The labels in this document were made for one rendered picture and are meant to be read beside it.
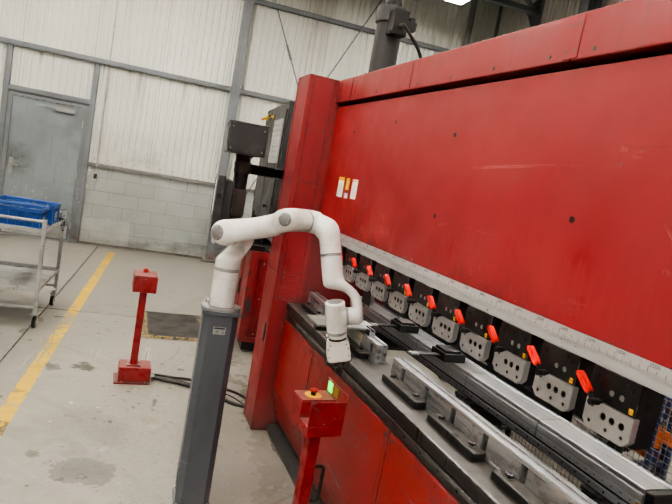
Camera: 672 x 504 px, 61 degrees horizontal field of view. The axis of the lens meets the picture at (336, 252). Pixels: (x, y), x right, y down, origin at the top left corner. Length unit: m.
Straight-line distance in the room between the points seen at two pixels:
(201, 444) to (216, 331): 0.56
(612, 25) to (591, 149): 0.34
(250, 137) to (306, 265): 0.88
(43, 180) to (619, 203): 9.13
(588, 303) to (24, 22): 9.42
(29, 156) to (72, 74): 1.41
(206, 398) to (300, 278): 1.17
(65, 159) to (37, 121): 0.67
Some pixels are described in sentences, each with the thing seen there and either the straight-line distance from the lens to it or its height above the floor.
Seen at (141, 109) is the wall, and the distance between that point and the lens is 9.91.
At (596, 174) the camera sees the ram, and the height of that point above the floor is 1.83.
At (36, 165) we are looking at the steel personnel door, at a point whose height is 1.11.
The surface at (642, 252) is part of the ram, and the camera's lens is 1.61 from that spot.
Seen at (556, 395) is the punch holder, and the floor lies 1.21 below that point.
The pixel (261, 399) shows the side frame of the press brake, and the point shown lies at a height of 0.21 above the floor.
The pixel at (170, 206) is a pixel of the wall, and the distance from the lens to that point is 9.91.
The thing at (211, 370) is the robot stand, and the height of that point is 0.71.
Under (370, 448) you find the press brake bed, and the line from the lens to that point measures 2.53.
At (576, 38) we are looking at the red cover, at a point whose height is 2.22.
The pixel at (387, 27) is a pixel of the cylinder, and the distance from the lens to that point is 3.51.
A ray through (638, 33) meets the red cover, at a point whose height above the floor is 2.20.
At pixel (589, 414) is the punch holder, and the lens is 1.70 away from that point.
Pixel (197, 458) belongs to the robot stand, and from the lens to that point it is 3.01.
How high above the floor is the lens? 1.69
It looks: 7 degrees down
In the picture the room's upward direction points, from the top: 10 degrees clockwise
